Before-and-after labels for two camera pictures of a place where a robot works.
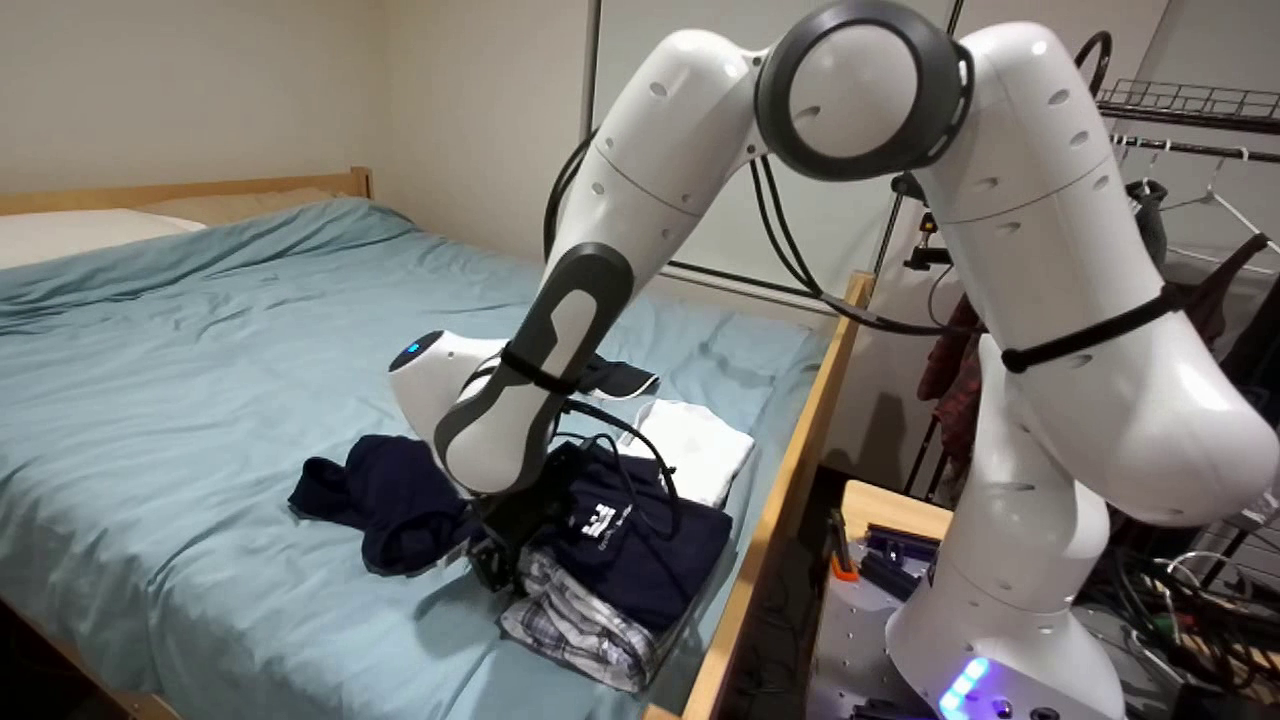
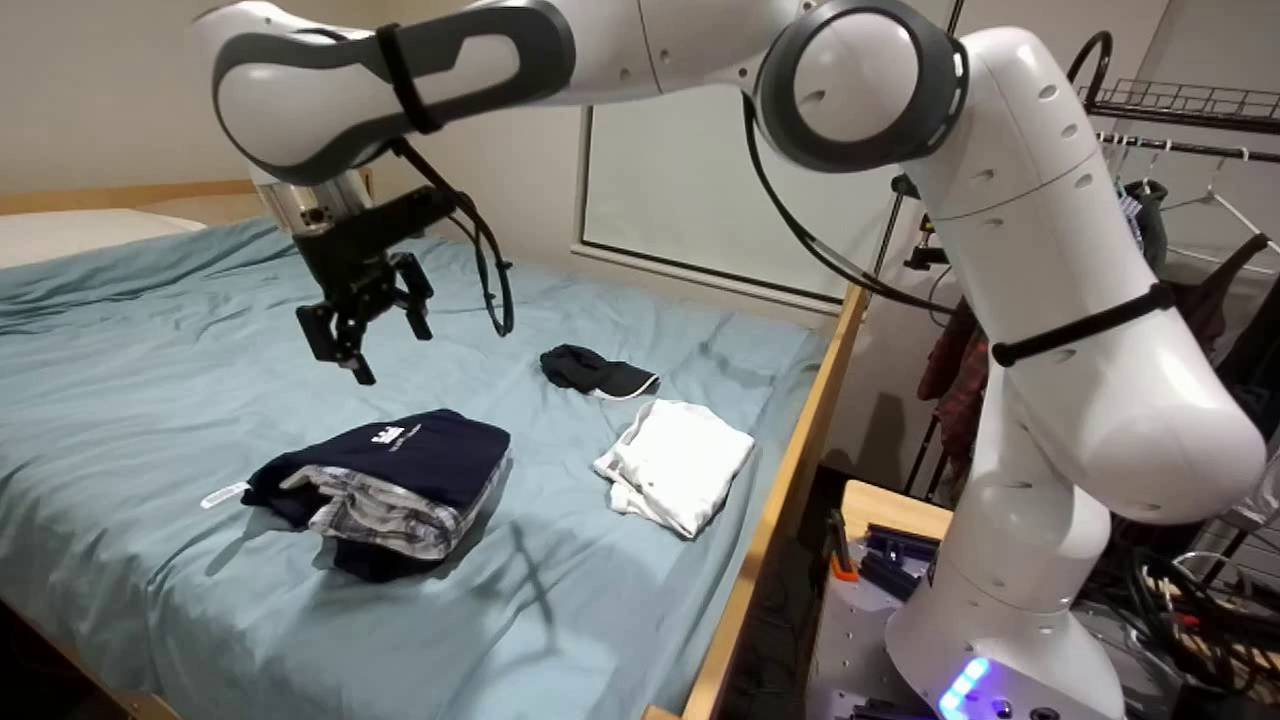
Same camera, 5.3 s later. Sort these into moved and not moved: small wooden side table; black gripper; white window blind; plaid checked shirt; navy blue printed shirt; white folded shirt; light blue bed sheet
Moved: navy blue printed shirt; black gripper; plaid checked shirt
Not moved: white window blind; white folded shirt; small wooden side table; light blue bed sheet
